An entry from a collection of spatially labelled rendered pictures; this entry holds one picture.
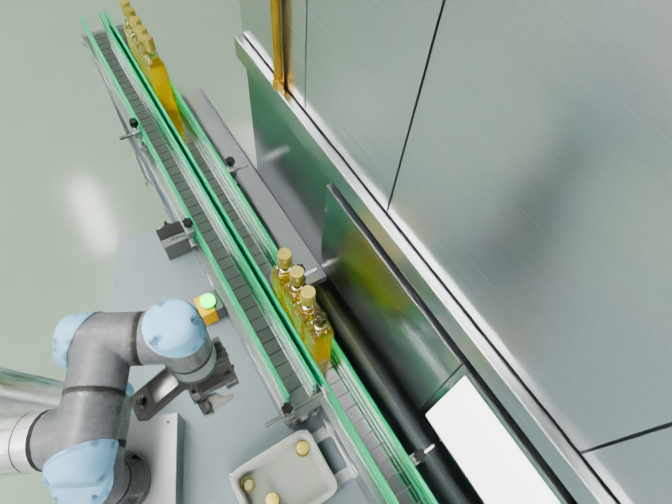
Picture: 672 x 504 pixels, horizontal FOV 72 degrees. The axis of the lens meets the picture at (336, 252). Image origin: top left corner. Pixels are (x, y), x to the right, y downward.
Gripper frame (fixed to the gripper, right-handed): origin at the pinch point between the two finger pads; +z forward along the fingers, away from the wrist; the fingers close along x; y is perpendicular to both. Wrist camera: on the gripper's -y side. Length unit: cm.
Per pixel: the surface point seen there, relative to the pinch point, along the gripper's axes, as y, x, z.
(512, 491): 42, -44, 2
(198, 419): -5.2, 9.4, 43.0
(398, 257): 42.8, 0.0, -18.6
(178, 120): 31, 108, 30
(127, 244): -3, 74, 43
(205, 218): 22, 62, 30
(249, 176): 42, 71, 30
